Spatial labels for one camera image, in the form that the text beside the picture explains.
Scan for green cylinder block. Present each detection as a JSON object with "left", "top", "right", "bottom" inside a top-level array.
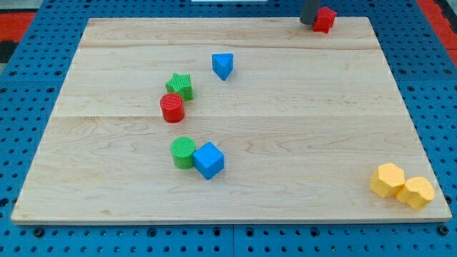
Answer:
[{"left": 170, "top": 136, "right": 196, "bottom": 169}]

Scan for light wooden board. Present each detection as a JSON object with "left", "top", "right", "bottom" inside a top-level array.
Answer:
[{"left": 11, "top": 17, "right": 452, "bottom": 225}]

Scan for yellow heart block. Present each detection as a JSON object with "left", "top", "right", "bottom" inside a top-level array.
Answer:
[{"left": 395, "top": 177, "right": 435, "bottom": 211}]

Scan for red cylinder block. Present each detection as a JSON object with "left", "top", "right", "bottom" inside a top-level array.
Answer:
[{"left": 160, "top": 93, "right": 185, "bottom": 123}]

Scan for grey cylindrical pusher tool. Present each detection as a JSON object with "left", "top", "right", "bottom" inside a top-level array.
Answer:
[{"left": 300, "top": 0, "right": 321, "bottom": 25}]

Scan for red pentagon block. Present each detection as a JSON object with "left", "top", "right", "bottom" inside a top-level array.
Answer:
[{"left": 313, "top": 6, "right": 337, "bottom": 34}]

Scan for blue cube block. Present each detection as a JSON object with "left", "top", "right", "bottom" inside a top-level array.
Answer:
[{"left": 193, "top": 142, "right": 224, "bottom": 180}]

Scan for yellow hexagon block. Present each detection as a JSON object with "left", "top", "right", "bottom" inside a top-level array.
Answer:
[{"left": 370, "top": 163, "right": 405, "bottom": 198}]

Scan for green star block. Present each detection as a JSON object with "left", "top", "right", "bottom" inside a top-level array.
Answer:
[{"left": 166, "top": 73, "right": 194, "bottom": 101}]

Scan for blue triangle block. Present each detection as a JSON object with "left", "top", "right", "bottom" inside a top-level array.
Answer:
[{"left": 212, "top": 53, "right": 233, "bottom": 81}]

